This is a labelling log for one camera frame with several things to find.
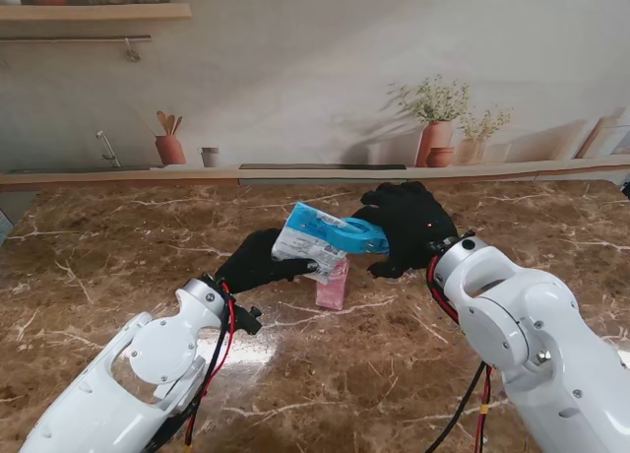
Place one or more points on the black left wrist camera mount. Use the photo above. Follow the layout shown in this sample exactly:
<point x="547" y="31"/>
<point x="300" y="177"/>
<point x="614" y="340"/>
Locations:
<point x="248" y="320"/>

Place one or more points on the grey blue edge object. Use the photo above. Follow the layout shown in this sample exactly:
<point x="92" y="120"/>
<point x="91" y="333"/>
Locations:
<point x="4" y="226"/>

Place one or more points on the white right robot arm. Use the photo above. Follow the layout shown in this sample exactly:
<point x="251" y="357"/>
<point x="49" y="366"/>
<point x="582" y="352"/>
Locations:
<point x="531" y="325"/>

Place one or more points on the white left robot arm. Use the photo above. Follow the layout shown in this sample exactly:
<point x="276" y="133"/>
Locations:
<point x="147" y="354"/>

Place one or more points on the beige vase with flowers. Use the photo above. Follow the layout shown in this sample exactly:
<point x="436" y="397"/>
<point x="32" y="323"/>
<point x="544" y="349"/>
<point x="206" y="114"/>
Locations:
<point x="470" y="150"/>

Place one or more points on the white and blue seasoning bag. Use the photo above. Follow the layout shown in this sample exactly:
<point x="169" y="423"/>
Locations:
<point x="305" y="236"/>

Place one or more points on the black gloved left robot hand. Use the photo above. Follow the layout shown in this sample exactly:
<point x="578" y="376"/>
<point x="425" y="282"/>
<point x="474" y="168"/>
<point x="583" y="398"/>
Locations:
<point x="251" y="266"/>

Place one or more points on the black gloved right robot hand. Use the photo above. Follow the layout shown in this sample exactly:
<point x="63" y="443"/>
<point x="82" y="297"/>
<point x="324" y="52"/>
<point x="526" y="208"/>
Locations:
<point x="413" y="216"/>

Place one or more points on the wooden cutting boards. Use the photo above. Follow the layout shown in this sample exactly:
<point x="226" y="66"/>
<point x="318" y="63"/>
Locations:
<point x="598" y="138"/>

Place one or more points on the black edge object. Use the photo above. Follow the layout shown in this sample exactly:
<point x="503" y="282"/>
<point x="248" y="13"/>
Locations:
<point x="626" y="189"/>

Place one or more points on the wooden wall shelf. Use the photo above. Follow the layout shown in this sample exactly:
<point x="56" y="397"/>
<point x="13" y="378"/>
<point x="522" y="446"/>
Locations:
<point x="98" y="12"/>

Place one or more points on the blue plastic bag clip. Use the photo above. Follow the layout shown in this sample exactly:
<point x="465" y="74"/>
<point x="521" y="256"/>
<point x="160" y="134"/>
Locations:
<point x="359" y="234"/>

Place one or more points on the clear bottle with pink seasoning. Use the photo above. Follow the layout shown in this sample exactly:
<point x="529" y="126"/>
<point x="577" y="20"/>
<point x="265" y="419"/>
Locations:
<point x="332" y="290"/>

